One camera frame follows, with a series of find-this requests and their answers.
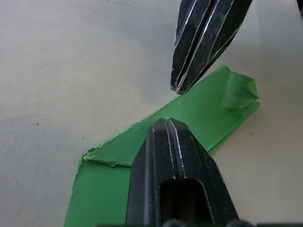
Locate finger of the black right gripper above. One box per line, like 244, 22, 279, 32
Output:
169, 0, 215, 90
177, 0, 253, 95

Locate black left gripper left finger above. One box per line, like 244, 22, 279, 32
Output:
125, 117, 176, 227

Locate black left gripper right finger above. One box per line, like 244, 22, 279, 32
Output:
167, 117, 240, 227

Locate green paper sheet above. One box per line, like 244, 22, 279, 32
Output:
63, 64, 261, 227

